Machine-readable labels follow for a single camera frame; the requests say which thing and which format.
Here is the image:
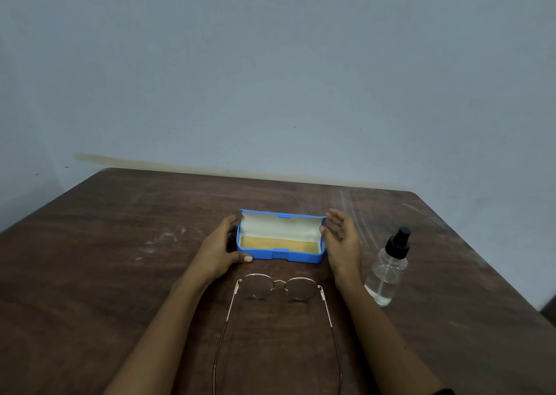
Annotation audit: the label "person's right hand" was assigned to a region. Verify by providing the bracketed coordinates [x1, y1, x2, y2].
[319, 208, 364, 290]

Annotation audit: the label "person's left hand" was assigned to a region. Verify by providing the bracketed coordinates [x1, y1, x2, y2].
[184, 214, 254, 283]

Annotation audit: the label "clear spray bottle black cap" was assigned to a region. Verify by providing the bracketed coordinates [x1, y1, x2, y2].
[364, 227, 412, 308]

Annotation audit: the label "metal-framed eyeglasses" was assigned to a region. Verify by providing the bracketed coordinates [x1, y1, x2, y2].
[211, 273, 343, 395]

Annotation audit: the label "blue glasses case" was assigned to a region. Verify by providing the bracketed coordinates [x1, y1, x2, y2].
[236, 209, 327, 264]

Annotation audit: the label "yellow cleaning cloth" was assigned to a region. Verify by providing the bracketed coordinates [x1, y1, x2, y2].
[240, 235, 321, 256]

